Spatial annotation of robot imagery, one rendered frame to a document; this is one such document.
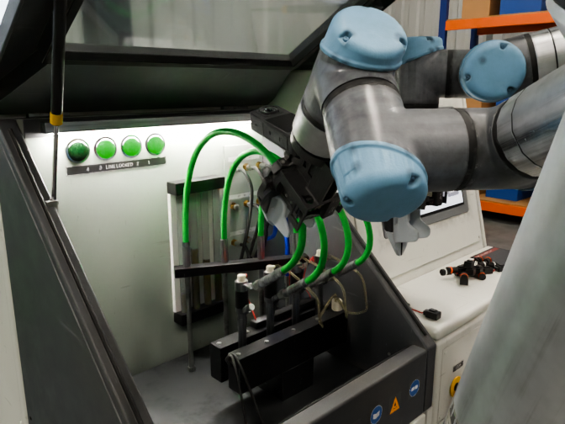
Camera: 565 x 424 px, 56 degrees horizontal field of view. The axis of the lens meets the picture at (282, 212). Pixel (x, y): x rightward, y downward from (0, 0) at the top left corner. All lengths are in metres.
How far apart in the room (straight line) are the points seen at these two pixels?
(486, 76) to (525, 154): 0.29
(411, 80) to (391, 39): 0.37
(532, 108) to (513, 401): 0.27
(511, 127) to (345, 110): 0.13
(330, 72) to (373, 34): 0.05
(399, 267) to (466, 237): 0.38
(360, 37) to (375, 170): 0.13
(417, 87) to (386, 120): 0.42
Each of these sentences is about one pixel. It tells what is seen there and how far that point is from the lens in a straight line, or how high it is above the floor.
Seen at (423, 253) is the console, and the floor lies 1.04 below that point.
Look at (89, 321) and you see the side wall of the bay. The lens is 0.89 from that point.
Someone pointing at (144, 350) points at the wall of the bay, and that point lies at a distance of 1.37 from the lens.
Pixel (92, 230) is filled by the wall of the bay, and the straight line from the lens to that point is 1.21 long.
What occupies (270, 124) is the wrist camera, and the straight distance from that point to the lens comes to 0.66.
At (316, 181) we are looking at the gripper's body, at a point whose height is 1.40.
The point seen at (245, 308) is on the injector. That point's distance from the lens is 1.10.
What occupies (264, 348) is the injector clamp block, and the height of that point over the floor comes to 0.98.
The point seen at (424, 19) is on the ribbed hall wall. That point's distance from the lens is 8.25.
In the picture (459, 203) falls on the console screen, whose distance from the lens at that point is 1.77.
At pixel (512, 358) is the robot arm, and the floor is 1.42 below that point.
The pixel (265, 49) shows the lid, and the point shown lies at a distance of 1.22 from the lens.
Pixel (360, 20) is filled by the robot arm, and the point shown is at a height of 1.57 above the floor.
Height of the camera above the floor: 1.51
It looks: 14 degrees down
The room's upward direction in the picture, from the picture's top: straight up
